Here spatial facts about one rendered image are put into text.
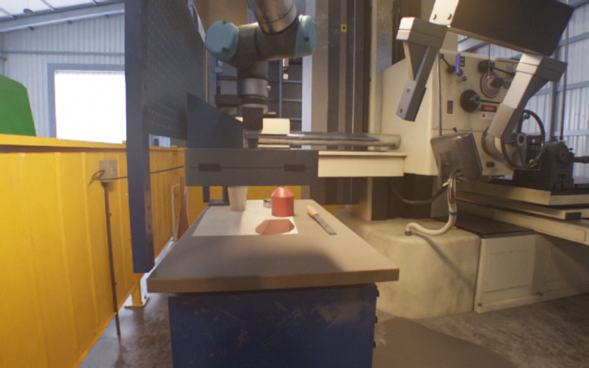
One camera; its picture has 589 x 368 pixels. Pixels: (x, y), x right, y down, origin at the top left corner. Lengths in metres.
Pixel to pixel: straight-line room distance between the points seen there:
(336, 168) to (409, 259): 0.83
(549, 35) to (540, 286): 2.85
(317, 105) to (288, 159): 1.89
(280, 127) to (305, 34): 1.38
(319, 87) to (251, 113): 1.80
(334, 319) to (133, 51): 0.68
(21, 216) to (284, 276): 1.09
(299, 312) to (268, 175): 0.32
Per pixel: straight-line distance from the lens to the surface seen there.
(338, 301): 0.70
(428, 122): 2.08
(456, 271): 2.44
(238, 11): 1.18
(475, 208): 3.32
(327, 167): 2.02
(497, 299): 2.84
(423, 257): 2.25
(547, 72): 0.44
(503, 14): 0.37
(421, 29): 0.34
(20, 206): 1.41
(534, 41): 0.40
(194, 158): 0.56
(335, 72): 2.53
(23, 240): 1.44
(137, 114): 0.60
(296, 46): 0.60
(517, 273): 2.89
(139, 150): 0.59
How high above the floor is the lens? 1.18
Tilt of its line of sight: 6 degrees down
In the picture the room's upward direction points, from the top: 1 degrees clockwise
